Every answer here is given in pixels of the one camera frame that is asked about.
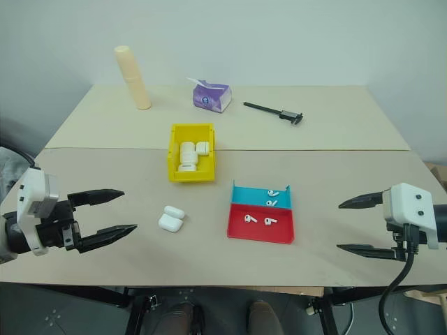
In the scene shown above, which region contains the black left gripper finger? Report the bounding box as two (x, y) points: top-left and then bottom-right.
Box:
(76, 224), (138, 254)
(67, 188), (125, 212)

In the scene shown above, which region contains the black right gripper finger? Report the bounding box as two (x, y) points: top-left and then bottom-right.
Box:
(335, 244), (408, 262)
(337, 190), (386, 211)

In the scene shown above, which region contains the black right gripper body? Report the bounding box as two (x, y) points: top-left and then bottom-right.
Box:
(386, 221), (429, 261)

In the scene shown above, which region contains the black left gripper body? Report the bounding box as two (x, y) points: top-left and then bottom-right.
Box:
(34, 199), (84, 253)

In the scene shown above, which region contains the yellow plastic bin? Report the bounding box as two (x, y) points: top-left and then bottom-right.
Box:
(166, 122), (218, 184)

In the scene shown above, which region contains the light wooden piece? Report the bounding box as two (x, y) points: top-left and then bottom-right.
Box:
(403, 285), (447, 317)

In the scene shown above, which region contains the dark brown rounded shape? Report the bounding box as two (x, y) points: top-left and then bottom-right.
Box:
(248, 300), (277, 335)
(166, 301), (196, 335)

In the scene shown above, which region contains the blue and red tray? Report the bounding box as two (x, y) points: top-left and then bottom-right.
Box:
(226, 179), (296, 246)

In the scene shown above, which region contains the cream cylindrical tube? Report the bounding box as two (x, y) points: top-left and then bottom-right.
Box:
(113, 45), (152, 112)

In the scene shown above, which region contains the black vernier caliper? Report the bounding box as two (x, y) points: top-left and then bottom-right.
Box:
(242, 100), (305, 128)

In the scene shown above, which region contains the purple tissue pack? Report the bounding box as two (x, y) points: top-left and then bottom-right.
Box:
(186, 77), (233, 114)

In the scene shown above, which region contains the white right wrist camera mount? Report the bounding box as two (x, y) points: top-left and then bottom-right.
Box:
(382, 182), (439, 251)

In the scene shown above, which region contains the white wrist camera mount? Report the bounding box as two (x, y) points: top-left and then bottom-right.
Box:
(382, 182), (439, 251)
(15, 166), (61, 258)

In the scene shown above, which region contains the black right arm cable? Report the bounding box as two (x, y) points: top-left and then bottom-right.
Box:
(379, 223), (420, 335)

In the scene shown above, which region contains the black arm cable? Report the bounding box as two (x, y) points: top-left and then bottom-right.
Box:
(0, 118), (38, 170)
(379, 223), (420, 335)

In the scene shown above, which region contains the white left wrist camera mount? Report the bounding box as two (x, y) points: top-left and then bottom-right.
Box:
(15, 166), (61, 258)

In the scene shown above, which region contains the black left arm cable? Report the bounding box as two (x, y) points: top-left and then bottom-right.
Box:
(0, 118), (38, 170)

